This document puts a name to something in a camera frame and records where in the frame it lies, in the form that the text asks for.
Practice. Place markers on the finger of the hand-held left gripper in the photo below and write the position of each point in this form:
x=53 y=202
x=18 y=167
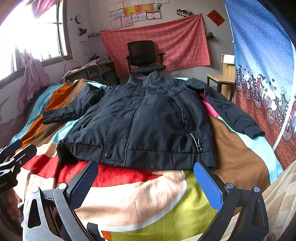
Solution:
x=12 y=145
x=25 y=153

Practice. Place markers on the dark navy padded jacket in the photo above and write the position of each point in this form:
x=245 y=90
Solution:
x=148 y=120

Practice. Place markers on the wooden chair with black frame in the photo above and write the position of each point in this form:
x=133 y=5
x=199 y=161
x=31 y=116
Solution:
x=227 y=71

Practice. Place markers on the red diamond wall decoration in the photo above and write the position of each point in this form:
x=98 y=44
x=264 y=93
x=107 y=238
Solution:
x=215 y=17

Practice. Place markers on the black office chair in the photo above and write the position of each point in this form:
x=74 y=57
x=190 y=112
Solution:
x=141 y=52

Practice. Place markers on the round wall clock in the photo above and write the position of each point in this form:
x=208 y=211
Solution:
x=79 y=19

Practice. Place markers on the wall photos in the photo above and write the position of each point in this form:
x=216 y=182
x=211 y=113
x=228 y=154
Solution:
x=183 y=12

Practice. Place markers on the person's left hand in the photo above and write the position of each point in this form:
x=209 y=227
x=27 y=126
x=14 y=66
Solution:
x=13 y=205

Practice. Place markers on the colourful patchwork bedsheet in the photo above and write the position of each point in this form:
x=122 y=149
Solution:
x=148 y=204

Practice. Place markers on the green hanging object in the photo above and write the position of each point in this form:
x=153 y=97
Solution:
x=209 y=35

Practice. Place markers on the red window curtain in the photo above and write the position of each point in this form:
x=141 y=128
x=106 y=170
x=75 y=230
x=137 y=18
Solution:
x=45 y=7

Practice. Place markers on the white wall calendar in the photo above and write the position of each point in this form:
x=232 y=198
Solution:
x=83 y=48

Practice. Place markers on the small black object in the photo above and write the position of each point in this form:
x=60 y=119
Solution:
x=94 y=56

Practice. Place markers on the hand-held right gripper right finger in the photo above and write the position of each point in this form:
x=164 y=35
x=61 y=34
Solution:
x=208 y=185

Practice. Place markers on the blue printed bicycle curtain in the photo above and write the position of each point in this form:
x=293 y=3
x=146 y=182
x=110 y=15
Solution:
x=259 y=58

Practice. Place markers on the black wall-mounted object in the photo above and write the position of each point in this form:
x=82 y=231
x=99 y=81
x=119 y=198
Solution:
x=82 y=31

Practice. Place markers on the cluttered wooden desk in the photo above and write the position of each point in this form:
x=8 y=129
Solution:
x=92 y=69

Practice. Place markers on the group of wall certificates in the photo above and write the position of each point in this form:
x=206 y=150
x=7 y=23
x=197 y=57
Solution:
x=136 y=14

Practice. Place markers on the small wall shelf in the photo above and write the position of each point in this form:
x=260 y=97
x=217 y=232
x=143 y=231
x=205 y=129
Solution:
x=94 y=34

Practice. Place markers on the red checked wall cloth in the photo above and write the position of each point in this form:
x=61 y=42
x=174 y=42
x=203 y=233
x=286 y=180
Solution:
x=180 y=44

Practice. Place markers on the white box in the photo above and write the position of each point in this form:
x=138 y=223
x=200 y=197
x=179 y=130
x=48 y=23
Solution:
x=229 y=59

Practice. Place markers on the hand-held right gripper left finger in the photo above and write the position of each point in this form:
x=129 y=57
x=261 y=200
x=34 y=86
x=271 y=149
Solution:
x=84 y=183

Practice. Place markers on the dark cloth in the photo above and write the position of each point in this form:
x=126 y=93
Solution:
x=37 y=99

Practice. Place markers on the beige fleece blanket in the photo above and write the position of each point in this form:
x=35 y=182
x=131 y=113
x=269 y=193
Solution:
x=279 y=197

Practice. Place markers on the window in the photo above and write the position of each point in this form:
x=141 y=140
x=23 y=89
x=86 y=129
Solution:
x=34 y=27

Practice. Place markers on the small red cloth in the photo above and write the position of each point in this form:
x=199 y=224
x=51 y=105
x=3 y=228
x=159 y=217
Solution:
x=77 y=68

